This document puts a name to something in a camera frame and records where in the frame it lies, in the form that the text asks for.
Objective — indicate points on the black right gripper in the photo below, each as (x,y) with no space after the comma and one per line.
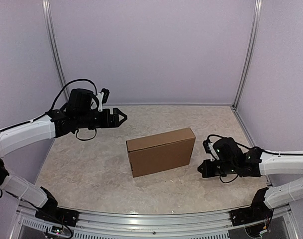
(207,172)

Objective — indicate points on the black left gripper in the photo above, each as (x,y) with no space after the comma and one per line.
(107,122)

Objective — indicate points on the brown cardboard box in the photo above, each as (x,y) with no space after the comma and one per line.
(160,152)

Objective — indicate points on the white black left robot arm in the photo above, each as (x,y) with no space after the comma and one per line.
(84,109)

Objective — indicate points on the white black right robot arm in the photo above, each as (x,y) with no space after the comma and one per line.
(227,157)

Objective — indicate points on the small circuit board with LEDs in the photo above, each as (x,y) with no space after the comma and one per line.
(56,230)

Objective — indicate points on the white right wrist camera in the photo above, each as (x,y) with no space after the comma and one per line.
(208,147)

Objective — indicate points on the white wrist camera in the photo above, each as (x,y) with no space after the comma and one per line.
(99,99)
(208,147)

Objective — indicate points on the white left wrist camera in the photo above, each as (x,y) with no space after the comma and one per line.
(99,99)

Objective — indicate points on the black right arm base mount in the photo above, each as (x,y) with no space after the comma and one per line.
(257,211)

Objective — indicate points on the aluminium front rail frame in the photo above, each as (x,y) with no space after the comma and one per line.
(99,225)

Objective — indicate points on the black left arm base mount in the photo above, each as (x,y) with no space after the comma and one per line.
(52,213)

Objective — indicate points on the left aluminium frame post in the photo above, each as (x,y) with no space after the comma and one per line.
(52,41)

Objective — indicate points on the aluminium frame post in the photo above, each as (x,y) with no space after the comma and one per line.
(52,41)
(249,53)

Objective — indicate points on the right aluminium frame post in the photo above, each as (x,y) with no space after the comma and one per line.
(249,53)

